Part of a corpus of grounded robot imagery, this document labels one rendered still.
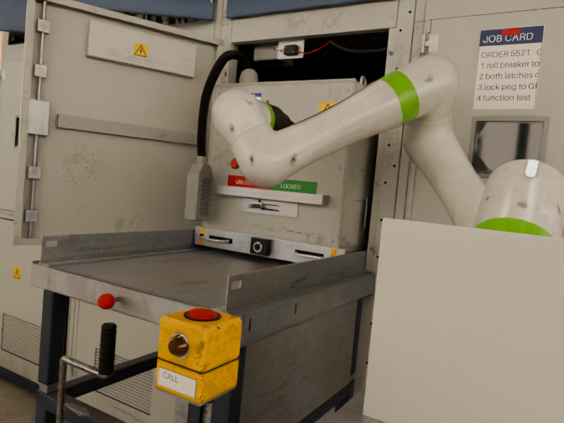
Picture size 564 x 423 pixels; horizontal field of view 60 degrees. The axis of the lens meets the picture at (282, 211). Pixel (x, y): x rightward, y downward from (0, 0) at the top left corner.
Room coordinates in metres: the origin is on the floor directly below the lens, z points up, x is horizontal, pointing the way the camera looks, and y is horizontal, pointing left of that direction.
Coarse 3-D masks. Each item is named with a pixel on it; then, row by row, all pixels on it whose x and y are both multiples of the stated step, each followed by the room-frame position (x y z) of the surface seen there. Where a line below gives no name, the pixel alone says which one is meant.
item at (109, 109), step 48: (48, 0) 1.44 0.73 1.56; (48, 48) 1.47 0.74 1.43; (96, 48) 1.52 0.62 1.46; (144, 48) 1.60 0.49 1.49; (192, 48) 1.69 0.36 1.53; (48, 96) 1.47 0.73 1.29; (96, 96) 1.55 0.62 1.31; (144, 96) 1.63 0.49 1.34; (192, 96) 1.72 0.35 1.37; (48, 144) 1.48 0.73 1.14; (96, 144) 1.55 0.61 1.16; (144, 144) 1.64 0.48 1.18; (192, 144) 1.72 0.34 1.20; (48, 192) 1.48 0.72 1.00; (96, 192) 1.56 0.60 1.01; (144, 192) 1.65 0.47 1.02
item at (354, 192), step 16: (320, 80) 1.40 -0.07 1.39; (336, 80) 1.37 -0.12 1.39; (352, 80) 1.34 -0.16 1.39; (352, 144) 1.37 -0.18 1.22; (368, 144) 1.47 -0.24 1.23; (352, 160) 1.38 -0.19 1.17; (368, 160) 1.48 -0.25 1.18; (352, 176) 1.38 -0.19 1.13; (368, 176) 1.49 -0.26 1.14; (352, 192) 1.39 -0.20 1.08; (368, 192) 1.50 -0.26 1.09; (352, 208) 1.40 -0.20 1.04; (352, 224) 1.41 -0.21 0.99; (352, 240) 1.42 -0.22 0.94
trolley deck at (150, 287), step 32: (160, 256) 1.41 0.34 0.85; (192, 256) 1.46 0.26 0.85; (224, 256) 1.51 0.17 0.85; (256, 256) 1.57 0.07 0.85; (64, 288) 1.09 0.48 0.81; (96, 288) 1.03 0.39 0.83; (128, 288) 0.98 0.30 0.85; (160, 288) 1.01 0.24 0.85; (192, 288) 1.03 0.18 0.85; (224, 288) 1.06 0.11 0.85; (320, 288) 1.15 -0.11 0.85; (352, 288) 1.28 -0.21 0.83; (256, 320) 0.88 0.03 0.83; (288, 320) 0.99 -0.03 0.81
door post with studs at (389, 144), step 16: (400, 0) 1.43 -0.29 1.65; (400, 16) 1.42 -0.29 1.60; (400, 32) 1.42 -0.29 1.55; (400, 48) 1.42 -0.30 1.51; (400, 64) 1.42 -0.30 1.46; (400, 128) 1.41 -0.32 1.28; (384, 144) 1.43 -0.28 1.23; (384, 160) 1.42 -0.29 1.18; (384, 176) 1.42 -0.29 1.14; (384, 192) 1.42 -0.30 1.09; (384, 208) 1.42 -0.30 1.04; (368, 240) 1.44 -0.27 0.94; (368, 256) 1.44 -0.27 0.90; (368, 336) 1.42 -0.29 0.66; (368, 352) 1.42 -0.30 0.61
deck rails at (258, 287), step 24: (48, 240) 1.15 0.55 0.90; (72, 240) 1.21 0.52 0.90; (96, 240) 1.27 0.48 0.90; (120, 240) 1.34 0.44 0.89; (144, 240) 1.41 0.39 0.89; (168, 240) 1.50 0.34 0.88; (192, 240) 1.60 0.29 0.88; (48, 264) 1.12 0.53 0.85; (288, 264) 1.04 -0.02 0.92; (312, 264) 1.14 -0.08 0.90; (336, 264) 1.25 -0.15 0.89; (360, 264) 1.40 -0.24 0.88; (240, 288) 0.89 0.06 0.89; (264, 288) 0.96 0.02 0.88; (288, 288) 1.04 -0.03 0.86; (312, 288) 1.13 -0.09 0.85
